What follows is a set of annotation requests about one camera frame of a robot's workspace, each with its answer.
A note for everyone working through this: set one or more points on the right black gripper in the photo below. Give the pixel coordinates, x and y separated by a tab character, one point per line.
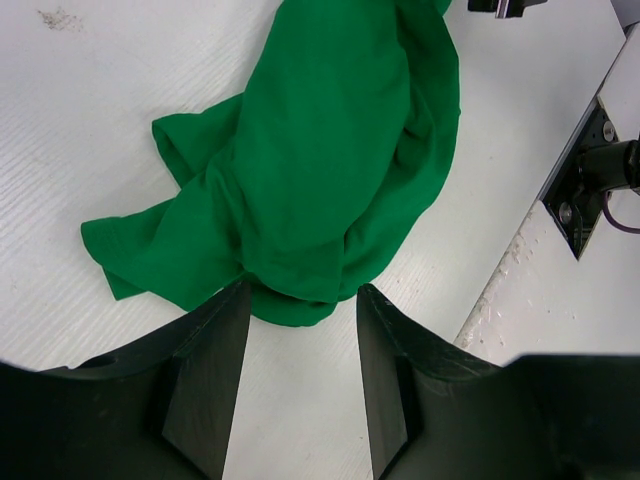
502	9

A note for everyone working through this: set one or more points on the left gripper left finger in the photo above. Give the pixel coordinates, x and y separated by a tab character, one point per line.
160	407

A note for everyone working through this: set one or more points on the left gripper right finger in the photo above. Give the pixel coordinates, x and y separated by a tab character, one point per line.
435	411

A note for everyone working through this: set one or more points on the green t shirt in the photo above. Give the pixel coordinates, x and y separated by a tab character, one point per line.
307	182

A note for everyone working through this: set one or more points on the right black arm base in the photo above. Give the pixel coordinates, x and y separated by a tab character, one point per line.
595	164

